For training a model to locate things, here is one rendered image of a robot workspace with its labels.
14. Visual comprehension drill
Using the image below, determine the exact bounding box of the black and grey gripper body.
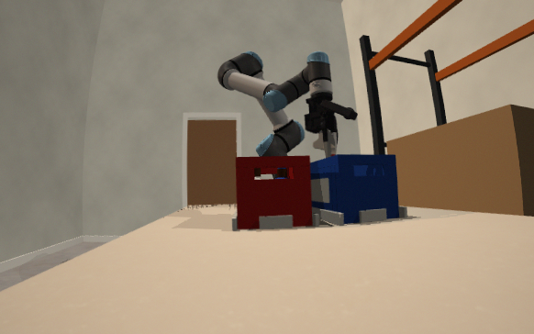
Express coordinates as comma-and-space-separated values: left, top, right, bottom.
305, 92, 337, 134

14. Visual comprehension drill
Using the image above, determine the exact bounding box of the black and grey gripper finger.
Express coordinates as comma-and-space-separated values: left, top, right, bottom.
330, 128, 338, 155
313, 117, 331, 158

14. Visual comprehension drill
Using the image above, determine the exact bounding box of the red plastic bottle crate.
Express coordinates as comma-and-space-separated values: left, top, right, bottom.
236, 156, 313, 229

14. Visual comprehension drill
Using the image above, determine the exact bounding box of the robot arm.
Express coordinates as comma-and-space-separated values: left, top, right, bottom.
217, 51, 358, 157

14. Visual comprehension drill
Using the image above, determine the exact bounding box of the blue crate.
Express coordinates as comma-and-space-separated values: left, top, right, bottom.
310, 154, 399, 224

